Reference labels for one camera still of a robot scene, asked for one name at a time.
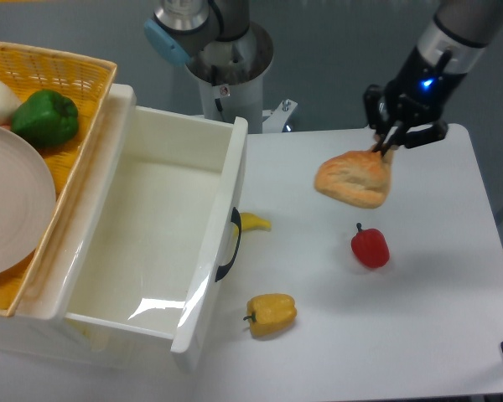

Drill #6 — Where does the open white upper drawer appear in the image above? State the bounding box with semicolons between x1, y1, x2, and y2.
65;107;248;372

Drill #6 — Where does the black drawer handle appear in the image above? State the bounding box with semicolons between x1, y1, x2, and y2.
215;207;242;282

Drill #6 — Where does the yellow woven basket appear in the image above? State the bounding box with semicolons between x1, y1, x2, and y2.
0;42;117;317

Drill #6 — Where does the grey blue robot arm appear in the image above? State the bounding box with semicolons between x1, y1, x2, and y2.
143;1;503;154

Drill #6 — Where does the yellow bell pepper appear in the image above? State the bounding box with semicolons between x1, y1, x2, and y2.
243;293;298;338

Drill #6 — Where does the pink ribbed plate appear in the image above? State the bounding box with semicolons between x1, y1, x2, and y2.
0;127;56;273

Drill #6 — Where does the red bell pepper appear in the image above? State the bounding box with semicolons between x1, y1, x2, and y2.
350;222;390;269

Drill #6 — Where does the green bell pepper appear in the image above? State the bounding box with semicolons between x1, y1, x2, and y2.
11;90;79;148

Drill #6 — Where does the yellow banana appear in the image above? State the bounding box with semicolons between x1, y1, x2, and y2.
240;212;272;232

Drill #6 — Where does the triangle puff pastry bread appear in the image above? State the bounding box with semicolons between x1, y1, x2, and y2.
314;149;394;209

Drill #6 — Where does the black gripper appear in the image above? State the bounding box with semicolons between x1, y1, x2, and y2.
363;48;465;157

